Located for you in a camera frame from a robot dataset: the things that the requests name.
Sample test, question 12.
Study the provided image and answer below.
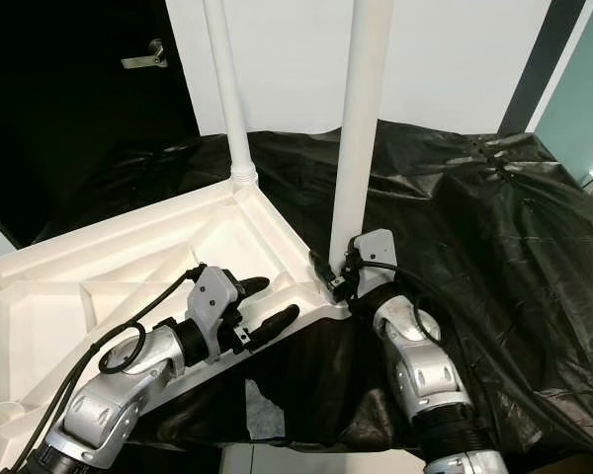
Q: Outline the wide grey tape piece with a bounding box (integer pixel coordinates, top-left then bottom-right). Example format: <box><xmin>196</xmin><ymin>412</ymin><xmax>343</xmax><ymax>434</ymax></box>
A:
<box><xmin>242</xmin><ymin>380</ymin><xmax>286</xmax><ymax>440</ymax></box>

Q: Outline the black plastic cover sheet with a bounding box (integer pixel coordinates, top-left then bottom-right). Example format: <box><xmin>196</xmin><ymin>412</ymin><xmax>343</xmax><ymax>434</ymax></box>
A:
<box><xmin>30</xmin><ymin>117</ymin><xmax>593</xmax><ymax>455</ymax></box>

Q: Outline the black door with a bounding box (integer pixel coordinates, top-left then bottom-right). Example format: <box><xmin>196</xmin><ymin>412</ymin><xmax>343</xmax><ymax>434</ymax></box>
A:
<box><xmin>0</xmin><ymin>0</ymin><xmax>201</xmax><ymax>248</ymax></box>

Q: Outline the teal glass panel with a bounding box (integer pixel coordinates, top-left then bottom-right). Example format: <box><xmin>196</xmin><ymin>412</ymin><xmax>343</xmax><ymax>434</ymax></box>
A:
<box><xmin>534</xmin><ymin>30</ymin><xmax>593</xmax><ymax>184</ymax></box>

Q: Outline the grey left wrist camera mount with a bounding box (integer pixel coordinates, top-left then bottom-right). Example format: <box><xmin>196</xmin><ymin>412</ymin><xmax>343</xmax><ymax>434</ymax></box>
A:
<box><xmin>193</xmin><ymin>265</ymin><xmax>243</xmax><ymax>337</ymax></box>

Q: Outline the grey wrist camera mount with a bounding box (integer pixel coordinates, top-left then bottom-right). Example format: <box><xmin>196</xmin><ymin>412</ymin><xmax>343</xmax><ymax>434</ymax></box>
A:
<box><xmin>354</xmin><ymin>229</ymin><xmax>398</xmax><ymax>287</ymax></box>
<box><xmin>193</xmin><ymin>265</ymin><xmax>243</xmax><ymax>337</ymax></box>

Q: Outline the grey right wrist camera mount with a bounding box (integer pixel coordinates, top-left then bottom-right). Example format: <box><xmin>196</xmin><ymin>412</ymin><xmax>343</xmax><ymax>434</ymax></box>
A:
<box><xmin>354</xmin><ymin>229</ymin><xmax>398</xmax><ymax>287</ymax></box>

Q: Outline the silver door handle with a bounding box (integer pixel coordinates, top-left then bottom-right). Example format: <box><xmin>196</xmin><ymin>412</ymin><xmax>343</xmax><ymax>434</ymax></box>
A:
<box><xmin>121</xmin><ymin>39</ymin><xmax>169</xmax><ymax>70</ymax></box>

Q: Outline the black wall column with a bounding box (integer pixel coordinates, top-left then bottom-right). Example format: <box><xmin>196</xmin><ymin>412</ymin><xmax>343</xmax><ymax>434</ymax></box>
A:
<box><xmin>499</xmin><ymin>0</ymin><xmax>584</xmax><ymax>134</ymax></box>

